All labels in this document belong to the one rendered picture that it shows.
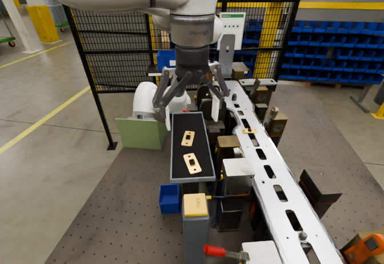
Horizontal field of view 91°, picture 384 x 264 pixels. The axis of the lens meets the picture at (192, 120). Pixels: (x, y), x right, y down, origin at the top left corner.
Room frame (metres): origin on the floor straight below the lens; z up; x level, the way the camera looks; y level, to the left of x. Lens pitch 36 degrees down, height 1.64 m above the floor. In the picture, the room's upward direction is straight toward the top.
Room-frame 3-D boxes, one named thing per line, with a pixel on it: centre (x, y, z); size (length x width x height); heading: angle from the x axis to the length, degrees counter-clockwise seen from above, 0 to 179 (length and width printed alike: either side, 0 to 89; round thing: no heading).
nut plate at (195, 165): (0.43, 0.00, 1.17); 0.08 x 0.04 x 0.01; 18
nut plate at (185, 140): (0.55, 0.01, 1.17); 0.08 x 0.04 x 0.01; 170
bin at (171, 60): (1.67, 0.15, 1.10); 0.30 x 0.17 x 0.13; 90
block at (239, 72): (1.55, -0.39, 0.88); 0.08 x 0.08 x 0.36; 4
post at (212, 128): (0.69, -0.10, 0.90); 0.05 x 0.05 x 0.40; 4
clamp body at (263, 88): (1.22, -0.50, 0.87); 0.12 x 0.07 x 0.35; 94
